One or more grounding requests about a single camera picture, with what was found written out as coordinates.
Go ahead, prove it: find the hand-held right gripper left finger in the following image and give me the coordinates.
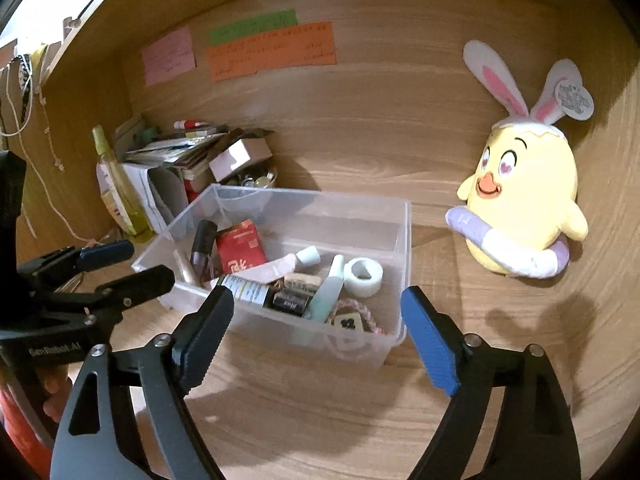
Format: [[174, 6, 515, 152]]
[[50, 286, 236, 480]]

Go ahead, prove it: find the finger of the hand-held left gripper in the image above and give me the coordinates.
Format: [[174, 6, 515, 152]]
[[17, 240, 136, 287], [30, 265, 176, 327]]

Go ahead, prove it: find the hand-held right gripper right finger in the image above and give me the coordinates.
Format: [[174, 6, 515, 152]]
[[400, 285, 581, 480]]

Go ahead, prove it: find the dark green bottle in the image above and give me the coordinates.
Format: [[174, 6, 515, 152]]
[[210, 274, 281, 308]]

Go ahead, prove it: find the black tube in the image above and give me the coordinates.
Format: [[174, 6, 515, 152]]
[[190, 220, 219, 283]]

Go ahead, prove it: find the mint and white roller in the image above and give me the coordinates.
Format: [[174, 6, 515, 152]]
[[327, 254, 384, 300]]

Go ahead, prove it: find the pink and white tube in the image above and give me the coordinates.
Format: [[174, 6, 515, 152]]
[[235, 246, 322, 283]]

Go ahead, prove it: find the white cap light-green tube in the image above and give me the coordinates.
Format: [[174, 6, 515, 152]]
[[292, 280, 346, 346]]

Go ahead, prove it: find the clear plastic bin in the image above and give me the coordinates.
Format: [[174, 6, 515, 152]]
[[131, 184, 412, 371]]

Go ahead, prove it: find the person's left hand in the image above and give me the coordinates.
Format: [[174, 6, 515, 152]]
[[40, 362, 71, 428]]

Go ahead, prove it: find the slim gold tube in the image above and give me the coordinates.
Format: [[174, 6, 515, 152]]
[[172, 249, 201, 286]]

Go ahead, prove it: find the yellow-green spray bottle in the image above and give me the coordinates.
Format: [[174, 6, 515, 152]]
[[91, 126, 155, 243]]

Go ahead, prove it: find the white tube with green print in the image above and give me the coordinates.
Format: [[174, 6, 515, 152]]
[[96, 162, 121, 201]]

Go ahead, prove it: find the wooden stamp block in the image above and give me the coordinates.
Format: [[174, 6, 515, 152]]
[[284, 272, 321, 293]]

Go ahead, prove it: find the pile of printed leaflets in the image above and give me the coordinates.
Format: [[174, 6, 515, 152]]
[[115, 115, 276, 168]]

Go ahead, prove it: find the small white cardboard box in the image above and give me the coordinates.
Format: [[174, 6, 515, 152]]
[[209, 137, 273, 181]]

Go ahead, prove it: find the yellow chick plush toy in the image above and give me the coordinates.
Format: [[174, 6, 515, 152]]
[[445, 39, 596, 281]]

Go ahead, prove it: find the pink paper note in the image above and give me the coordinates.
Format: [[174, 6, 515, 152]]
[[141, 26, 197, 87]]

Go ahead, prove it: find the orange paper note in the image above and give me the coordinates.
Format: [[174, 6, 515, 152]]
[[205, 21, 337, 83]]

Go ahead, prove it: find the green paper note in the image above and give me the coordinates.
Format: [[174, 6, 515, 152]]
[[208, 8, 298, 46]]

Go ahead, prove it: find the pink braided cord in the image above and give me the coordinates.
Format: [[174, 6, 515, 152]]
[[325, 297, 388, 336]]

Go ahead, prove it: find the white cable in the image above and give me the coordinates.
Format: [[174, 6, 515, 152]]
[[0, 52, 103, 243]]

